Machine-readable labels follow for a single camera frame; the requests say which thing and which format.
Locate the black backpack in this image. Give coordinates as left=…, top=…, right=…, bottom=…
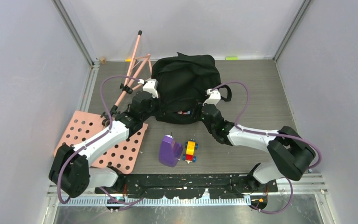
left=151, top=53, right=232, bottom=125

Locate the purple stapler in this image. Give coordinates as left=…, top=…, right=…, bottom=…
left=158, top=135, right=183, bottom=168

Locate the red cap black bottle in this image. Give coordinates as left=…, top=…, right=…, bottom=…
left=177, top=111, right=191, bottom=115

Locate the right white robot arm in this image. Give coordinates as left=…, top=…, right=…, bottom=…
left=201, top=104, right=317, bottom=192

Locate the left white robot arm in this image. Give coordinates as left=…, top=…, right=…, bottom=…
left=48, top=91, right=158, bottom=203

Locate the colourful toy block car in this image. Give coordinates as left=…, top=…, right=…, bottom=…
left=182, top=139, right=198, bottom=163

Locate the pink tripod stand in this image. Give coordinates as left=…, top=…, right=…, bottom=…
left=100, top=30, right=153, bottom=127

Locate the pink perforated stand board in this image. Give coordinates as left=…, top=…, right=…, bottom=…
left=53, top=111, right=148, bottom=174

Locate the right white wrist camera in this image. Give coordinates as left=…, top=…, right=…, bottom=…
left=202, top=89, right=221, bottom=106

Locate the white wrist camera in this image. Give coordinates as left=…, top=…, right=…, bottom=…
left=138, top=79, right=159, bottom=98
left=202, top=89, right=221, bottom=106

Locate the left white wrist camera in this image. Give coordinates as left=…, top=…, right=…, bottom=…
left=138, top=79, right=159, bottom=98

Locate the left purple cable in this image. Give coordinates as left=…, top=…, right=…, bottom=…
left=56, top=75, right=145, bottom=212

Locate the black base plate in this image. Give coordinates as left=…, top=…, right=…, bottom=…
left=95, top=173, right=278, bottom=199

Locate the aluminium frame rail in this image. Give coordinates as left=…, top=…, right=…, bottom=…
left=43, top=174, right=336, bottom=224

